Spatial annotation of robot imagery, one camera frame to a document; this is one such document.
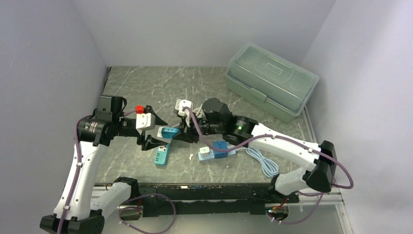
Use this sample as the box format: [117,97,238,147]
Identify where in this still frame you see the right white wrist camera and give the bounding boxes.
[175,99,193,122]

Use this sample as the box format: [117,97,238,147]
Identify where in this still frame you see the small white charger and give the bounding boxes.
[199,146,210,157]

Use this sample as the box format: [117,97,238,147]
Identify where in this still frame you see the light blue power strip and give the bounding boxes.
[198,147,280,178]

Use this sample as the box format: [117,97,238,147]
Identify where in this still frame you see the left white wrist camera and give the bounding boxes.
[135,105,155,132]

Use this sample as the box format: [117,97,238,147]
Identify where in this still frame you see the white cube socket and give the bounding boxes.
[157,127,165,139]

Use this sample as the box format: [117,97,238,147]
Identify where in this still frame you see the blue cube adapter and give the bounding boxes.
[212,140,228,159]

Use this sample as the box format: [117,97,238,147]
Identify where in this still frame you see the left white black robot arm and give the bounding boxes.
[39,95,167,234]

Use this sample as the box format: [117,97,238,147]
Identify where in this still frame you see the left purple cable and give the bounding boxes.
[56,108,177,234]

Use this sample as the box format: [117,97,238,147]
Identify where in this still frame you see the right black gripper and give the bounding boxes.
[173,111,225,143]

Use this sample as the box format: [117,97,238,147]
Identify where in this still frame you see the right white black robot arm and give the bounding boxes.
[174,98,338,202]

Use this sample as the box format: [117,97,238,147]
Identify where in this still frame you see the teal power strip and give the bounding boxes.
[154,124,179,167]

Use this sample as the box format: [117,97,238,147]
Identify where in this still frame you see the black base frame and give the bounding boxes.
[122,182,299,217]

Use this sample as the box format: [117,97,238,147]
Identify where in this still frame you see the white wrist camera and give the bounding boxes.
[135,105,155,132]
[175,99,193,122]

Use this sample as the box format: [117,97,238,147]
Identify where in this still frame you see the green plastic toolbox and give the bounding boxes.
[225,43,319,122]

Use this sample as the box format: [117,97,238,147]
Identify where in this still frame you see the white blue charger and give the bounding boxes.
[163,127,180,139]

